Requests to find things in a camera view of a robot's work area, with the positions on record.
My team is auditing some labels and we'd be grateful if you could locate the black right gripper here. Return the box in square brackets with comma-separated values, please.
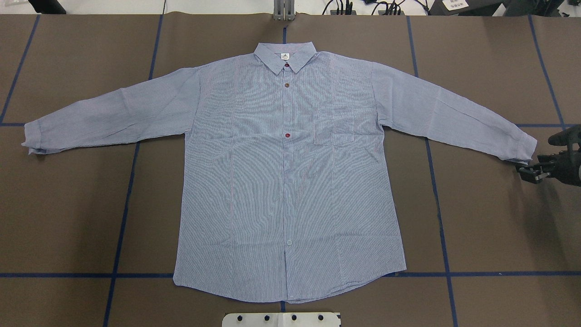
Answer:
[515, 150, 581, 187]

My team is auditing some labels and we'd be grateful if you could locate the blue striped button shirt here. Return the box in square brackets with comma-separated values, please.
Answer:
[23, 43, 537, 303]

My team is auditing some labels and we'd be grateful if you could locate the grey usb hub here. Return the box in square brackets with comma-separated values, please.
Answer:
[323, 0, 356, 16]
[372, 0, 405, 16]

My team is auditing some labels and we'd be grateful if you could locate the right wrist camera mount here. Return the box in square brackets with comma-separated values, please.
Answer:
[547, 124, 581, 151]

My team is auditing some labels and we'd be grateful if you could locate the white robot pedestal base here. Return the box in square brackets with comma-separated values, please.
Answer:
[222, 312, 342, 327]

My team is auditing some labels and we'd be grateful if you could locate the grey aluminium frame post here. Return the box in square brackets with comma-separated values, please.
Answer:
[273, 0, 296, 21]

